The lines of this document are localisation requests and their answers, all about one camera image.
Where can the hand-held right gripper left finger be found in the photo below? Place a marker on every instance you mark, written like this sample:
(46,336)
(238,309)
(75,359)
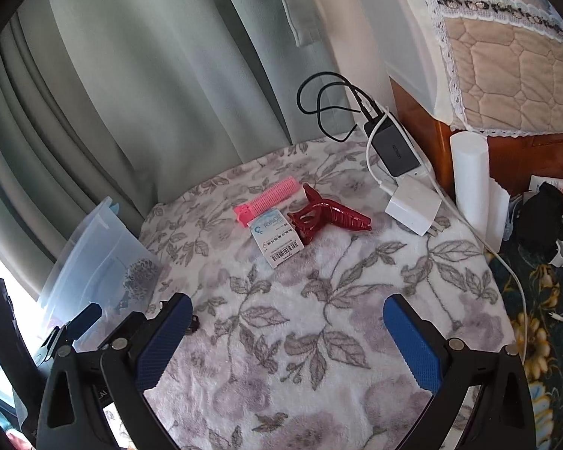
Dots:
(162,344)

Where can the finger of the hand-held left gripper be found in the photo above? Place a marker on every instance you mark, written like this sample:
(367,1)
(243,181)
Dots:
(85,322)

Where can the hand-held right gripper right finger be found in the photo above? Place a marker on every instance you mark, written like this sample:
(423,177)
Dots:
(415,344)

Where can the clear plastic container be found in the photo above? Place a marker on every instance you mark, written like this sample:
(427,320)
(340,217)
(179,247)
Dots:
(94,262)

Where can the small black hair clip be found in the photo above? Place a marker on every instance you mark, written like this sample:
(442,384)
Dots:
(193,326)

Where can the grey floral fleece blanket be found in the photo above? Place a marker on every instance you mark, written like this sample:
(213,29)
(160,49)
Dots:
(319,300)

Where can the dark floral yellow cloth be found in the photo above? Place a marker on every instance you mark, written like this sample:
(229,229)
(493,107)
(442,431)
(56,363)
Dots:
(551,337)

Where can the white charger plug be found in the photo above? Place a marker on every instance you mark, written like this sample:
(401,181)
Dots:
(413,206)

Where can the white foam sheet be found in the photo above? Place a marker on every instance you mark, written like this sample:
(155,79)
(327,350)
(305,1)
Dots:
(499,218)

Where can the red hair claw clip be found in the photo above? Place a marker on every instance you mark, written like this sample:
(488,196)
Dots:
(331,218)

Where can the small white barcode box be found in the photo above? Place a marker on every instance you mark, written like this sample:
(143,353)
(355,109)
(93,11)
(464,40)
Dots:
(276,240)

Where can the white foam cylinder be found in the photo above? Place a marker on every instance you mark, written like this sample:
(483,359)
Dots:
(469,183)

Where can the black cloth pouch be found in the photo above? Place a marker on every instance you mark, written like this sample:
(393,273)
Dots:
(539,225)

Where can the pink hair roller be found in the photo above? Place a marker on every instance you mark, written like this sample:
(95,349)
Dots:
(265,200)

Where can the black power adapter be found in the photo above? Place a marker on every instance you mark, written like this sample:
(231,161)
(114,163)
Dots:
(395,150)

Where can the grey-green curtain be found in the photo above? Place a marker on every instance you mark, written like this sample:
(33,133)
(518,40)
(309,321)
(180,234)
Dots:
(145,79)

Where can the beige quilted lace cover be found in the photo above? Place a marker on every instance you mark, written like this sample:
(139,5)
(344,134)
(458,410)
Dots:
(511,56)

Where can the grey-green cloth with white piping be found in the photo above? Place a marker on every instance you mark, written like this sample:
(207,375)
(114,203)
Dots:
(305,4)

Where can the wooden bed frame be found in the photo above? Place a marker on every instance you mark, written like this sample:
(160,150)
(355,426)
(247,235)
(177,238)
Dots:
(511,159)

